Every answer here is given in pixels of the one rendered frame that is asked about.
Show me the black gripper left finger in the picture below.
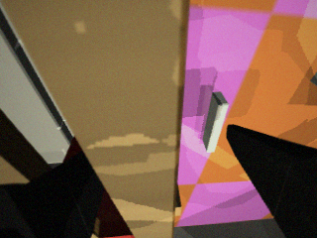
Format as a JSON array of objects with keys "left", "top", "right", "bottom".
[{"left": 0, "top": 151, "right": 105, "bottom": 238}]

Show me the small red block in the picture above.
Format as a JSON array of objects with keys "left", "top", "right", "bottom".
[{"left": 63, "top": 137, "right": 83, "bottom": 162}]

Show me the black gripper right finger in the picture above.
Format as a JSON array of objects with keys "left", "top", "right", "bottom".
[{"left": 226, "top": 124, "right": 317, "bottom": 238}]

